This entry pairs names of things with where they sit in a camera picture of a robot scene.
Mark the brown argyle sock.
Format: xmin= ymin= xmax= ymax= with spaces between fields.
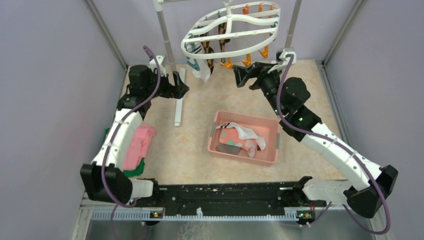
xmin=201 ymin=41 xmax=215 ymax=74
xmin=218 ymin=22 xmax=230 ymax=65

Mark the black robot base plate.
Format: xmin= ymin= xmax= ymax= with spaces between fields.
xmin=135 ymin=180 xmax=328 ymax=224

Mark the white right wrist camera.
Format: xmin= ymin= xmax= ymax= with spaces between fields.
xmin=268 ymin=47 xmax=297 ymax=73

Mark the white oval clip hanger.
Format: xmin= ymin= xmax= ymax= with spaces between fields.
xmin=180 ymin=0 xmax=282 ymax=60

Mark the grey red striped sock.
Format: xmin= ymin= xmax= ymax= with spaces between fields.
xmin=216 ymin=143 xmax=242 ymax=155

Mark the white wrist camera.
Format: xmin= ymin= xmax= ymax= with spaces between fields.
xmin=268 ymin=47 xmax=297 ymax=73
xmin=149 ymin=55 xmax=167 ymax=77

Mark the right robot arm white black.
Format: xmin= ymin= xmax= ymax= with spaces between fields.
xmin=232 ymin=62 xmax=399 ymax=219

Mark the white black striped sock front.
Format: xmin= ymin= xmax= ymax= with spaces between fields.
xmin=215 ymin=122 xmax=267 ymax=151

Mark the pink folded cloth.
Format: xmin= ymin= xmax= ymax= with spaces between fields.
xmin=123 ymin=124 xmax=156 ymax=171

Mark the white drying rack stand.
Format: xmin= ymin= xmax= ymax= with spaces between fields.
xmin=152 ymin=0 xmax=303 ymax=127

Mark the green folded cloth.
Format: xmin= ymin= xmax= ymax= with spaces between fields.
xmin=104 ymin=127 xmax=147 ymax=178

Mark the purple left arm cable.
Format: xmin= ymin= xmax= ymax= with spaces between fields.
xmin=101 ymin=45 xmax=163 ymax=240

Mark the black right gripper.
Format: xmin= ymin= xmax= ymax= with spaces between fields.
xmin=232 ymin=62 xmax=286 ymax=117

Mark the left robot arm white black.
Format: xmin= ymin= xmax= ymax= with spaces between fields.
xmin=80 ymin=64 xmax=190 ymax=207

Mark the pink dotted sock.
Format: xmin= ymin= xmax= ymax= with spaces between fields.
xmin=218 ymin=128 xmax=258 ymax=158

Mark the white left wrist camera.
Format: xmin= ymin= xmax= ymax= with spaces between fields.
xmin=149 ymin=55 xmax=167 ymax=77

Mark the pink plastic basket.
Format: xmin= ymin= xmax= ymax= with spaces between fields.
xmin=207 ymin=111 xmax=280 ymax=167

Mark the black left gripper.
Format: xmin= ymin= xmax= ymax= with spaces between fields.
xmin=144 ymin=67 xmax=189 ymax=100

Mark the white black striped sock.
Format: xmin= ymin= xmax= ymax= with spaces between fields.
xmin=186 ymin=42 xmax=211 ymax=83
xmin=215 ymin=122 xmax=267 ymax=151

